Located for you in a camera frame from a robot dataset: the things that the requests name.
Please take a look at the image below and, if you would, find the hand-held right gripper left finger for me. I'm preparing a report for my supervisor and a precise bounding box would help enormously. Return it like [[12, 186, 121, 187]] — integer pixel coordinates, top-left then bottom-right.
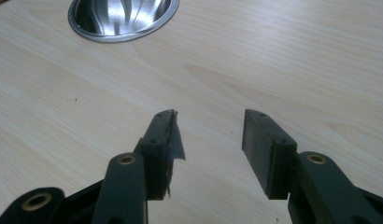
[[92, 108, 186, 224]]

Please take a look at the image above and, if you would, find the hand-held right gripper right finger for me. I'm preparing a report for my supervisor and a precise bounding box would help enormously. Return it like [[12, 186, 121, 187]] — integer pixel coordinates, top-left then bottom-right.
[[241, 108, 383, 224]]

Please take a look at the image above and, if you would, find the round steel bowl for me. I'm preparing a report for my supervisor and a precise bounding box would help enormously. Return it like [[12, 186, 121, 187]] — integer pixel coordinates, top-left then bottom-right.
[[67, 0, 180, 44]]

